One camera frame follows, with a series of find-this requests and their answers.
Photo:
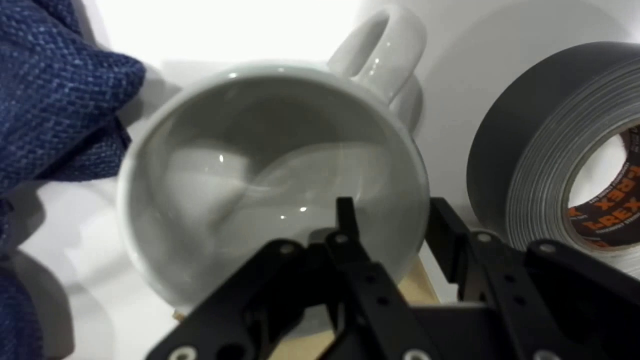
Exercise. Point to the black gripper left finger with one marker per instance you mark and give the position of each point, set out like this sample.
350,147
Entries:
266,298

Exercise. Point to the grey duct tape roll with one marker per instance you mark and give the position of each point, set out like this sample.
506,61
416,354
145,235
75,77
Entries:
538,135

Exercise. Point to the white ceramic cup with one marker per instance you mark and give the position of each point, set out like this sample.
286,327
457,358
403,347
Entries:
264,150

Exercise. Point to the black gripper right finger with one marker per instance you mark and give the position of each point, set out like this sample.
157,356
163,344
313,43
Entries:
541,303

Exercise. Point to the dark blue towel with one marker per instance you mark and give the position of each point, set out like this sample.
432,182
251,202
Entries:
59,97

